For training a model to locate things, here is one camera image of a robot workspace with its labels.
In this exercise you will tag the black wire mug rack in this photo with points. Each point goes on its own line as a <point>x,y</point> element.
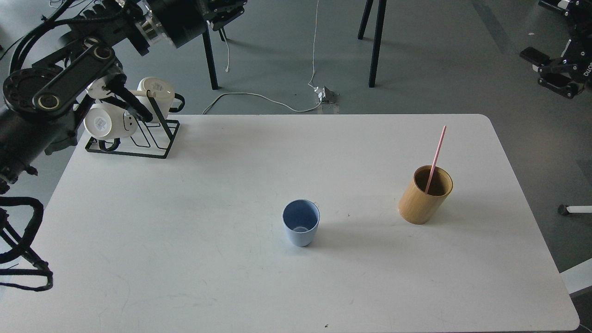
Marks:
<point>151,140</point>

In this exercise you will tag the bamboo cylindrical holder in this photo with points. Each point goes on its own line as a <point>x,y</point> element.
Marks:
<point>424,194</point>

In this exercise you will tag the white mug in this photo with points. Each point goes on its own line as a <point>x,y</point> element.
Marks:
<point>167,100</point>
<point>107,121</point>

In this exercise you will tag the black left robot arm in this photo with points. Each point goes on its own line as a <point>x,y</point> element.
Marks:
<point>59,69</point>

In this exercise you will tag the black table leg left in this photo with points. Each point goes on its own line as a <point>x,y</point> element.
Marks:
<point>210,60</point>

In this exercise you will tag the white stand foot with wheel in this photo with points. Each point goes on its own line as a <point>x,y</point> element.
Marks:
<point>565,209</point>

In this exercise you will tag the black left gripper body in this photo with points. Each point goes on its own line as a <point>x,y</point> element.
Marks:
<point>179,21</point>

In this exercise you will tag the white mug front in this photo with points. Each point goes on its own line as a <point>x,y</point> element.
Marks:
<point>107,121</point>

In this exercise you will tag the white mug rear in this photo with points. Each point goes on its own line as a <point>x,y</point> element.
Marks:
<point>167,100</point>

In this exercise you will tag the black table leg right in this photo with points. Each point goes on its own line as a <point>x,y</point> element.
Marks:
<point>377,42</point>

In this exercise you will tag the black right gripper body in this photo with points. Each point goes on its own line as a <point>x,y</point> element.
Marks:
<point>569,74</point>

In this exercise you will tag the blue plastic cup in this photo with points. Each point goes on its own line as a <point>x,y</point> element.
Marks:
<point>301,220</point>

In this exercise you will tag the black table leg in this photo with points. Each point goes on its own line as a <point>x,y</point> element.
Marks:
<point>210,60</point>
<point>377,42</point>

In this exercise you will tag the white power plug adapter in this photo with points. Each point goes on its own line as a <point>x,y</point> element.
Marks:
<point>325,95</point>

